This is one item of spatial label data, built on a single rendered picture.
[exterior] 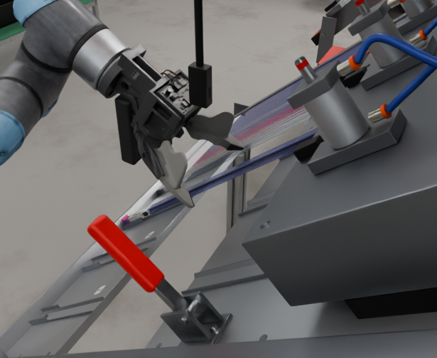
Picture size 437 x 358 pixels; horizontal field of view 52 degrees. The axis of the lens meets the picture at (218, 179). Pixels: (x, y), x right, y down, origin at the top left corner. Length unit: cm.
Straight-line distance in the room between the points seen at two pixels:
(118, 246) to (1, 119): 32
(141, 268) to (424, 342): 18
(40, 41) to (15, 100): 9
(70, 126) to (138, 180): 62
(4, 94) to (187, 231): 128
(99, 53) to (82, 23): 4
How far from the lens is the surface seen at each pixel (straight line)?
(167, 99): 57
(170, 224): 63
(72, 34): 62
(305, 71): 23
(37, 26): 65
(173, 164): 57
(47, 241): 188
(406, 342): 20
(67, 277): 76
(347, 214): 20
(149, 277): 30
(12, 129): 59
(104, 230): 30
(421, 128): 23
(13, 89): 63
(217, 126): 65
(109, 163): 220
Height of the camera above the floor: 130
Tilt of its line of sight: 39 degrees down
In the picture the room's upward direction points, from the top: straight up
